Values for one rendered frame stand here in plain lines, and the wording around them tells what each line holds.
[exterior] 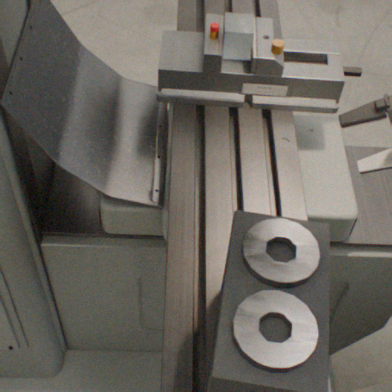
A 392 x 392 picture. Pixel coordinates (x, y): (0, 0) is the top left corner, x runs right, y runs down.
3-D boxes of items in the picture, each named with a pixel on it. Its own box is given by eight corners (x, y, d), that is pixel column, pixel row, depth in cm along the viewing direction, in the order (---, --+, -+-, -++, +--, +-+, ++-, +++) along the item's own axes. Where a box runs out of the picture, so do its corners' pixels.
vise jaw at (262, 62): (279, 36, 116) (282, 18, 113) (282, 76, 108) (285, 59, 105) (249, 34, 116) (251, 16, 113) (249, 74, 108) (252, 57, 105)
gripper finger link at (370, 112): (338, 115, 81) (384, 101, 79) (342, 132, 79) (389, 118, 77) (335, 108, 80) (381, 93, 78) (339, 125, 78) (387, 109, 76)
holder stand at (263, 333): (302, 298, 88) (334, 216, 72) (295, 452, 74) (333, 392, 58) (221, 285, 88) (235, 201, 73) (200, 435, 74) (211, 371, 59)
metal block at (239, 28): (249, 40, 114) (253, 14, 109) (249, 60, 110) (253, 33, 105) (222, 39, 113) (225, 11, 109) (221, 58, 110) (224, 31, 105)
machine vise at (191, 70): (331, 64, 123) (343, 18, 114) (338, 114, 113) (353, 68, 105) (161, 53, 122) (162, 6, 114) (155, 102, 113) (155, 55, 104)
